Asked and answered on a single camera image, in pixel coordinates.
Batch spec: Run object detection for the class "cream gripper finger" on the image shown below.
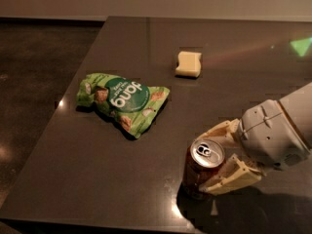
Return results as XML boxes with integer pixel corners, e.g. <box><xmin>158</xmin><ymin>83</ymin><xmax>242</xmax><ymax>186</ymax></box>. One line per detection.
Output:
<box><xmin>196</xmin><ymin>119</ymin><xmax>240</xmax><ymax>148</ymax></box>
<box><xmin>199</xmin><ymin>154</ymin><xmax>262</xmax><ymax>195</ymax></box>

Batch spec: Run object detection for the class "red coke can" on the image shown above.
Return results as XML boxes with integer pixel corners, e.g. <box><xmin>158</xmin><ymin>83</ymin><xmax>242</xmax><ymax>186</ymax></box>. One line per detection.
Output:
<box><xmin>181</xmin><ymin>137</ymin><xmax>225</xmax><ymax>200</ymax></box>

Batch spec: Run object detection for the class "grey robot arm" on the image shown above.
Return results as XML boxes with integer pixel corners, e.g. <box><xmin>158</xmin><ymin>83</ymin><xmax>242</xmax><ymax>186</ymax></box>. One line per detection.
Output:
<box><xmin>199</xmin><ymin>83</ymin><xmax>312</xmax><ymax>195</ymax></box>

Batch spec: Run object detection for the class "yellow sponge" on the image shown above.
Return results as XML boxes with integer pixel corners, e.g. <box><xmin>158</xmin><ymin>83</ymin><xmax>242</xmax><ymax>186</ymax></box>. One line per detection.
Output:
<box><xmin>175</xmin><ymin>51</ymin><xmax>202</xmax><ymax>78</ymax></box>

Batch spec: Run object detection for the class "green dang chips bag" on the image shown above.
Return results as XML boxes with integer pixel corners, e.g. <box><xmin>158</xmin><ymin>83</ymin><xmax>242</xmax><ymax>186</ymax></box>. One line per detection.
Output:
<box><xmin>76</xmin><ymin>73</ymin><xmax>170</xmax><ymax>138</ymax></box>

